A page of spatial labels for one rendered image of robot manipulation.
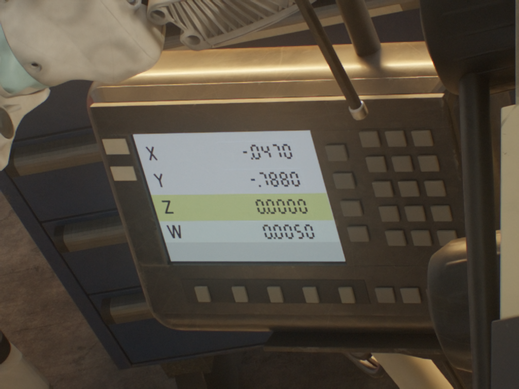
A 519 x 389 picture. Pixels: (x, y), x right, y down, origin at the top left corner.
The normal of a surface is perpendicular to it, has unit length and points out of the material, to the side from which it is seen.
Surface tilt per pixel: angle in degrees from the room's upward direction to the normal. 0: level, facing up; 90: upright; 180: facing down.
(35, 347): 0
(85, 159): 90
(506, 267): 0
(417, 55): 19
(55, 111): 90
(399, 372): 63
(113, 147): 70
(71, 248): 90
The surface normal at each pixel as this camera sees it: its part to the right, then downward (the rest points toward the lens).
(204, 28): 0.90, -0.26
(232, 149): -0.40, 0.50
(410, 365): 0.11, -0.08
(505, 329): -0.36, -0.65
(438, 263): -0.70, -0.59
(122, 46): 0.11, 0.65
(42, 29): 0.19, 0.42
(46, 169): -0.11, 0.75
